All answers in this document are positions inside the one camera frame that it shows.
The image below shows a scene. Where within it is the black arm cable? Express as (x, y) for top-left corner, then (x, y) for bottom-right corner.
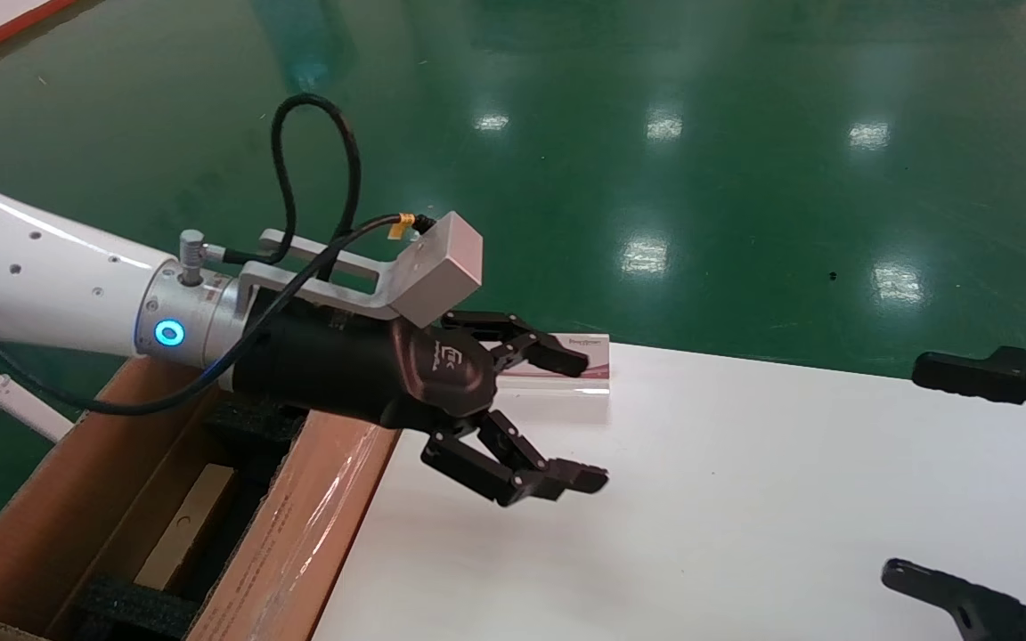
(0, 93), (438, 417)

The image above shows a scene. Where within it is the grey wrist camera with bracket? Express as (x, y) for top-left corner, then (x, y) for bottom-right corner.
(237, 211), (485, 329)

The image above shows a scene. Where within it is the large cardboard box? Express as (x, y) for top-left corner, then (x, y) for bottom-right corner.
(0, 356), (403, 641)

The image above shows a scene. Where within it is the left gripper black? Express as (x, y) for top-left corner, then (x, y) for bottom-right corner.
(232, 298), (610, 508)

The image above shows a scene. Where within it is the black foam insert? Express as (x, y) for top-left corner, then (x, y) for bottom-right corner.
(77, 574), (202, 641)
(206, 401), (309, 443)

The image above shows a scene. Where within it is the acrylic sign with Chinese text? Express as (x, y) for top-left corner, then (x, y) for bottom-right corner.
(495, 331), (612, 397)

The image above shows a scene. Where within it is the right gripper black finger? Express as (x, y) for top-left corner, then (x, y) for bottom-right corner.
(910, 349), (1026, 442)
(882, 559), (1026, 641)

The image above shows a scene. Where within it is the small cardboard box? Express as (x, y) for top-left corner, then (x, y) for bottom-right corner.
(134, 463), (238, 590)

